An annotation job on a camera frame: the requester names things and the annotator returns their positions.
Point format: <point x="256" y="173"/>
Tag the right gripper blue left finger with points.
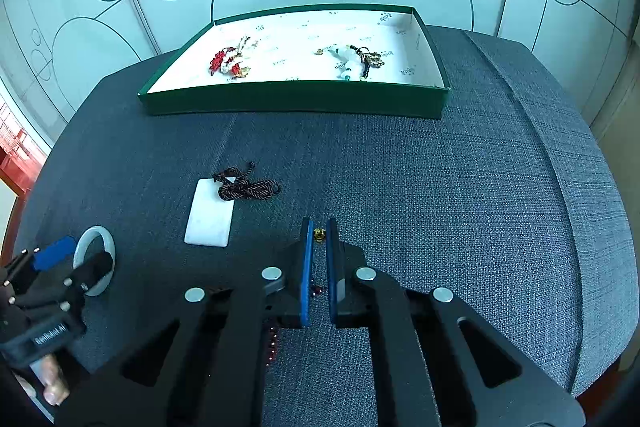
<point x="203" y="362"/>

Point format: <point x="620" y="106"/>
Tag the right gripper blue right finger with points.
<point x="435" y="360"/>

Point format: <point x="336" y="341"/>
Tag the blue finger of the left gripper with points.
<point x="90" y="275"/>
<point x="45" y="259"/>

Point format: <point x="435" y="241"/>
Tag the small gold bead charm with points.
<point x="320" y="235"/>

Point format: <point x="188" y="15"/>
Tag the person's left hand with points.
<point x="49" y="373"/>

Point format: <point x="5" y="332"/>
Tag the white jade bangle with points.
<point x="90" y="235"/>

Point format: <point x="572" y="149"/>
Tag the dark red bead mala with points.
<point x="273" y="333"/>

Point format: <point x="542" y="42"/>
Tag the white jade rectangular pendant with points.
<point x="210" y="216"/>

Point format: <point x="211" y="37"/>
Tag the blue grey fabric ottoman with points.
<point x="506" y="200"/>

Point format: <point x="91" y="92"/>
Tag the green shallow box tray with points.
<point x="344" y="58"/>

